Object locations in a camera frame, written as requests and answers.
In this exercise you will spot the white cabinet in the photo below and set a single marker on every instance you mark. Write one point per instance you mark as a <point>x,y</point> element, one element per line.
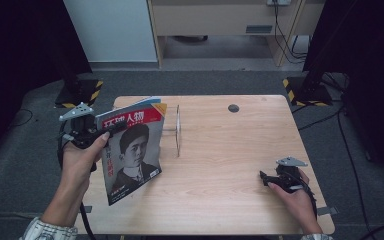
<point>113,30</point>

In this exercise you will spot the white power strip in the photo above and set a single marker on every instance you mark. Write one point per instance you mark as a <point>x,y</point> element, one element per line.
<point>279,2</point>

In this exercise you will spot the dark curtain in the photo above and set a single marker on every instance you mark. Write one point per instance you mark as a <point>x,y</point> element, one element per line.
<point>373,66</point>
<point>16,50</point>

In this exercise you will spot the person's left striped sleeve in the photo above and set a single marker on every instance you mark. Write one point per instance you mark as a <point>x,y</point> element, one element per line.
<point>46,231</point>

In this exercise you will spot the person's right hand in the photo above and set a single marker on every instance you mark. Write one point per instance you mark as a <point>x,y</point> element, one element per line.
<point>300,203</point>

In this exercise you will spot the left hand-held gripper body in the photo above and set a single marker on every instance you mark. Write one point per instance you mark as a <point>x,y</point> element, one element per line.
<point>80,128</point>

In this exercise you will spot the person's striped sleeve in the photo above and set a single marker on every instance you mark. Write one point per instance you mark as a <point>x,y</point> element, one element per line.
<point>46,231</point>
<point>316,237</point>

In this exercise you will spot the person's right striped sleeve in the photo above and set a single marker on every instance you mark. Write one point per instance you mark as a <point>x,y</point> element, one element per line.
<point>316,237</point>

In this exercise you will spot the person's left hand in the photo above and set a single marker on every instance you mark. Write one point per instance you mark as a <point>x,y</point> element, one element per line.
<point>78,166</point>

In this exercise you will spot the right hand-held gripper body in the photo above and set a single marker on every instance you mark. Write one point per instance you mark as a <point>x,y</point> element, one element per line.
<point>288,176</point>

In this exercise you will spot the portrait cover magazine red label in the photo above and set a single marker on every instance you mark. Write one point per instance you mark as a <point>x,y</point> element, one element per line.
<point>136,150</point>

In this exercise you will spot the black stand base striped edge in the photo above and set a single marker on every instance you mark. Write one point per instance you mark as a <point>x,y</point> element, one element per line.
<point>80,95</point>
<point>308,93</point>

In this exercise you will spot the grey metal table bracket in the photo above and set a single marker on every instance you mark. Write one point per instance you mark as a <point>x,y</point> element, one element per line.
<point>328,210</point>
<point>86,209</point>

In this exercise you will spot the grey round table cap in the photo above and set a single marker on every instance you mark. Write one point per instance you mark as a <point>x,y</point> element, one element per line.
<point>233,108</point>

